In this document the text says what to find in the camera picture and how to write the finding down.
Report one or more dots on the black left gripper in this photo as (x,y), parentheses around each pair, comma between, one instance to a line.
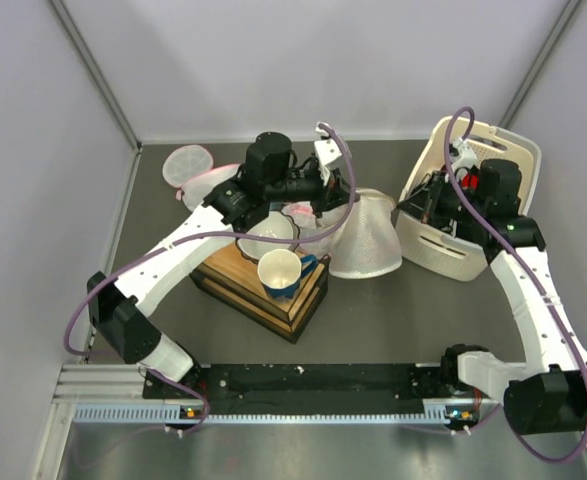
(328,197)

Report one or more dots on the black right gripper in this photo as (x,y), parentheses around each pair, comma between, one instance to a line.
(441,183)

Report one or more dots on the white mesh laundry bag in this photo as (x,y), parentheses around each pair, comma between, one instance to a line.
(367,245)

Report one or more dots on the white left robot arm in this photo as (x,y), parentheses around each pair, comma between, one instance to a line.
(120,305)

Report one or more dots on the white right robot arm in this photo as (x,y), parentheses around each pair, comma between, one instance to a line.
(549,393)

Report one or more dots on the pink-trimmed mesh laundry bag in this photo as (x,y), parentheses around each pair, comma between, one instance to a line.
(310,226)

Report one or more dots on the white plastic laundry basket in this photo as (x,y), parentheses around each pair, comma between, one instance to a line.
(448,245)

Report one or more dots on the black clothing in basket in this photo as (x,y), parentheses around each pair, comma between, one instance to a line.
(424,185)

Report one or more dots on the red clothing in basket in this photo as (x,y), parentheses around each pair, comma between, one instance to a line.
(470,182)

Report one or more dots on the white scalloped bowl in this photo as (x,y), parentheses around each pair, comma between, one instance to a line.
(276,226)

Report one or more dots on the blue and white cup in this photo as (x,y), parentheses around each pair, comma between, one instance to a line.
(281,272)

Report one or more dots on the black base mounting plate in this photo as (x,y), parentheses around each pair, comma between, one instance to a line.
(324,388)

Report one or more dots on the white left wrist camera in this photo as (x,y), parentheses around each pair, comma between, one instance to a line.
(327,151)

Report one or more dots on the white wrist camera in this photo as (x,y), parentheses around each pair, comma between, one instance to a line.
(462,155)
(327,151)

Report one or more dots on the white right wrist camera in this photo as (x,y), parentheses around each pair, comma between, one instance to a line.
(462,155)

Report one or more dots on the grey slotted cable duct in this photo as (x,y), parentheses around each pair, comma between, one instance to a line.
(147,414)

